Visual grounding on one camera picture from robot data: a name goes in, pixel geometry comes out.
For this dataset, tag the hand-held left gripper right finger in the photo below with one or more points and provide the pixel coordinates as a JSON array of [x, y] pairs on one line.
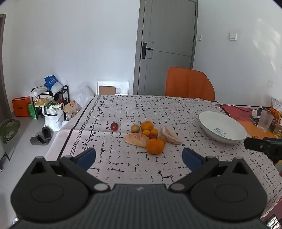
[[191, 157]]

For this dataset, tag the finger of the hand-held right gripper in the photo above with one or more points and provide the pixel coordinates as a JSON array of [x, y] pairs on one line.
[[272, 139], [253, 144]]

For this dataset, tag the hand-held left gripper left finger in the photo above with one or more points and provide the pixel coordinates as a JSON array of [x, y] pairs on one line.
[[87, 157]]

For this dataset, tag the peeled grapefruit piece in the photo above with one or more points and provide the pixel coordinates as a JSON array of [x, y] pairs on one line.
[[170, 135], [136, 139]]

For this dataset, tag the large orange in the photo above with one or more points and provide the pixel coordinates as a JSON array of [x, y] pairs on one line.
[[155, 146]]

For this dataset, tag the white plate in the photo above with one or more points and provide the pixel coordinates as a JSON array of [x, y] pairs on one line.
[[220, 125]]

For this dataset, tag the red plum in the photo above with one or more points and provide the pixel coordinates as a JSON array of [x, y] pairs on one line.
[[114, 126]]

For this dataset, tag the small orange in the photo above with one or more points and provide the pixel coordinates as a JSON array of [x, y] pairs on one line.
[[154, 132], [145, 133]]

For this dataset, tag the yellow-brown round fruit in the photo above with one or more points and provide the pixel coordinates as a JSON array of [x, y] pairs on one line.
[[135, 128]]

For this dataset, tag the ribbed clear glass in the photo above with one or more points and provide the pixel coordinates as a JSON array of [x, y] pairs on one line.
[[265, 121]]

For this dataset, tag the white charger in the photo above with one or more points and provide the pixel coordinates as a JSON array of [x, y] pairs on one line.
[[256, 113]]

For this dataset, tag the orange cartoon table mat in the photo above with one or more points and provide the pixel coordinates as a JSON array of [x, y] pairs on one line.
[[240, 115]]

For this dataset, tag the brown kiwi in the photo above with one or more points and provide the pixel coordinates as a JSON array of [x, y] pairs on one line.
[[162, 138]]

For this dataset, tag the snack bag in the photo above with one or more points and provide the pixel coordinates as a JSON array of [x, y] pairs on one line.
[[277, 103]]

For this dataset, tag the small red fruit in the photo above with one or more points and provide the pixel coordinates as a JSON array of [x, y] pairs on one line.
[[152, 137]]

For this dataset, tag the grey slipper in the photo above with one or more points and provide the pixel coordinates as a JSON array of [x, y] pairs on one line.
[[46, 132], [38, 140]]

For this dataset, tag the white shopping bag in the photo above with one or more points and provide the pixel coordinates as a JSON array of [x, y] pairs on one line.
[[52, 121]]

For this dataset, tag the beige plastic bag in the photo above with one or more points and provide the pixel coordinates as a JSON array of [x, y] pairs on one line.
[[71, 107]]

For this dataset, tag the medium orange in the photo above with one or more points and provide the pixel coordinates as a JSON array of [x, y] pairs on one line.
[[147, 126]]

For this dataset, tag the white black-patterned tablecloth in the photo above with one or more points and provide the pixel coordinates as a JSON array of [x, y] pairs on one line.
[[123, 110]]

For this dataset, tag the clear plastic bag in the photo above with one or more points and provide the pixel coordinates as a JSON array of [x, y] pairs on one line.
[[84, 95]]

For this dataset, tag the black shoe rack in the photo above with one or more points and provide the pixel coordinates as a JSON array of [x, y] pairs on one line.
[[65, 91]]

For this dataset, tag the brown cardboard piece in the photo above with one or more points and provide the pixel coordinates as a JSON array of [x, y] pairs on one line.
[[106, 90]]

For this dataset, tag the green paper bag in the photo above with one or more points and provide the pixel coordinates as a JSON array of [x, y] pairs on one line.
[[33, 111]]

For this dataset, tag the black phone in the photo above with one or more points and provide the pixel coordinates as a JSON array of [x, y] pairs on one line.
[[274, 222]]

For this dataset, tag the yellow slippers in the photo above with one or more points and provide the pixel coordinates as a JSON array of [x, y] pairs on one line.
[[41, 102]]

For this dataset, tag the orange chair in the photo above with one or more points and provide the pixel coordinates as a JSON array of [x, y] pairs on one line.
[[187, 83]]

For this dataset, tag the white foam board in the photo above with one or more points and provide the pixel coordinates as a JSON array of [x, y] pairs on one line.
[[112, 83]]

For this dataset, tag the blue plastic bag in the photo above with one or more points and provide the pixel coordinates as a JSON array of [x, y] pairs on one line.
[[51, 82]]

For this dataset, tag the green cushion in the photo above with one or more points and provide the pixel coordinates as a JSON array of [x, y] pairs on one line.
[[8, 130]]

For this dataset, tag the orange box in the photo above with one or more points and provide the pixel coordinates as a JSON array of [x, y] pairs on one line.
[[21, 106]]

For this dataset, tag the dark wooden doorframe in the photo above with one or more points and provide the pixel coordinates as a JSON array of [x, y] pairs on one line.
[[3, 66]]

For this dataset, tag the grey door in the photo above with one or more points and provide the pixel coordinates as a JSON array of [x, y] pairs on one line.
[[167, 33]]

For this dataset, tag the white light switch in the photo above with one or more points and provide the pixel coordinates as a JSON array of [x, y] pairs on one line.
[[232, 36]]

